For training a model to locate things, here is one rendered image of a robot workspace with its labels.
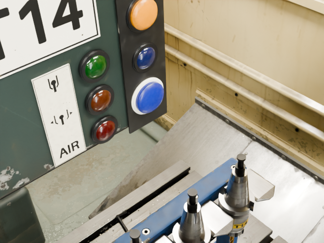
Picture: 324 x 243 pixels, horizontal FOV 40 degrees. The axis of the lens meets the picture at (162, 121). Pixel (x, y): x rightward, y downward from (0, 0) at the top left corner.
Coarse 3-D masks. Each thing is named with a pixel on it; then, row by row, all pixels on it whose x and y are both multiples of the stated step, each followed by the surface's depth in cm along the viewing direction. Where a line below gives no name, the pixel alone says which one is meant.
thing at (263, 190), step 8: (248, 176) 84; (256, 176) 84; (248, 184) 82; (256, 184) 82; (264, 184) 82; (272, 184) 82; (256, 192) 81; (264, 192) 81; (272, 192) 81; (256, 200) 80; (264, 200) 80
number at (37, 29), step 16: (16, 0) 27; (32, 0) 28; (48, 0) 29; (64, 0) 29; (80, 0) 30; (16, 16) 28; (32, 16) 28; (48, 16) 29; (64, 16) 30; (80, 16) 31; (16, 32) 28; (32, 32) 29; (48, 32) 30; (64, 32) 30; (80, 32) 31; (32, 48) 29; (48, 48) 30
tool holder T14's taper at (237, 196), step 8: (232, 176) 74; (240, 176) 74; (232, 184) 75; (240, 184) 74; (232, 192) 76; (240, 192) 75; (248, 192) 77; (232, 200) 77; (240, 200) 76; (248, 200) 78
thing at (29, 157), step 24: (96, 0) 31; (72, 48) 32; (96, 48) 33; (24, 72) 30; (72, 72) 33; (120, 72) 36; (0, 96) 30; (24, 96) 31; (120, 96) 38; (0, 120) 31; (24, 120) 32; (96, 120) 37; (120, 120) 39; (0, 144) 32; (24, 144) 33; (48, 144) 35; (96, 144) 39; (0, 168) 33; (24, 168) 34; (48, 168) 36; (0, 192) 34
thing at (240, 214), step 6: (222, 198) 79; (252, 198) 79; (222, 204) 78; (252, 204) 78; (228, 210) 77; (234, 210) 77; (240, 210) 77; (246, 210) 77; (252, 210) 79; (234, 216) 78; (240, 216) 78; (246, 216) 78
